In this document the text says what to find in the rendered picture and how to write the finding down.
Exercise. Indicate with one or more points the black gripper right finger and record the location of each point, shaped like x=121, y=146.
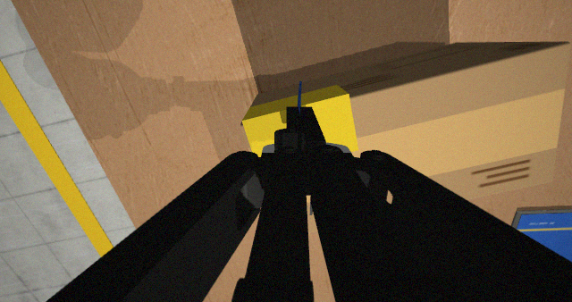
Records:
x=446, y=236

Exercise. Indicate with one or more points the tan cardboard box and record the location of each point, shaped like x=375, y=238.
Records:
x=479, y=118

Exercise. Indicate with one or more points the blue notebook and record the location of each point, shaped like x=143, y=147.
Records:
x=551, y=228

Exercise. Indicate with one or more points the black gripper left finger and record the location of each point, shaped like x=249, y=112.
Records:
x=178, y=254

